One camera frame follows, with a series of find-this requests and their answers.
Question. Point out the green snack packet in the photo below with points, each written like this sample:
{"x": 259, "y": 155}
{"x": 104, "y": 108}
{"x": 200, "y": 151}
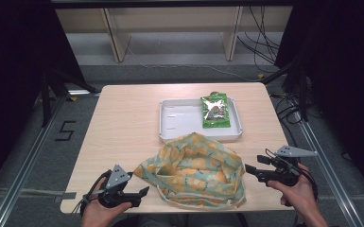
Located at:
{"x": 216, "y": 110}

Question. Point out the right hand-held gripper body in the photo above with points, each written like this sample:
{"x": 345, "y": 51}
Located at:
{"x": 283, "y": 175}

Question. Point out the person's right hand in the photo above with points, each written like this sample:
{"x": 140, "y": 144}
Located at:
{"x": 299, "y": 195}

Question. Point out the white plastic tray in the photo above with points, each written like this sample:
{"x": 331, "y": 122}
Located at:
{"x": 182, "y": 119}

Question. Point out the light wooden desk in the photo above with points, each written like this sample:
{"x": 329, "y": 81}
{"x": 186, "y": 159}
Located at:
{"x": 118, "y": 34}

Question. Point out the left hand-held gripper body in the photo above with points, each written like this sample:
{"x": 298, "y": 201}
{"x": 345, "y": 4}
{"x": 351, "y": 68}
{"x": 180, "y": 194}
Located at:
{"x": 116, "y": 176}

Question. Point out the fruit print fabric bag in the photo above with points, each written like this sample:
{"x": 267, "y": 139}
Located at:
{"x": 195, "y": 173}

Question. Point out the black curtain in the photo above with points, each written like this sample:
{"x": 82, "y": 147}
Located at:
{"x": 12, "y": 78}
{"x": 343, "y": 78}

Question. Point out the black metal stand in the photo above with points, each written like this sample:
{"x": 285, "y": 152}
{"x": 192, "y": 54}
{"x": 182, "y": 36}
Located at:
{"x": 301, "y": 91}
{"x": 47, "y": 97}

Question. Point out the aluminium floor rail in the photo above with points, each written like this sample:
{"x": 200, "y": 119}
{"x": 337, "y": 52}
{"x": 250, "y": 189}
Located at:
{"x": 331, "y": 170}
{"x": 22, "y": 167}

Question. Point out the person's left hand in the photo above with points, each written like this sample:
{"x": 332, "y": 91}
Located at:
{"x": 97, "y": 213}

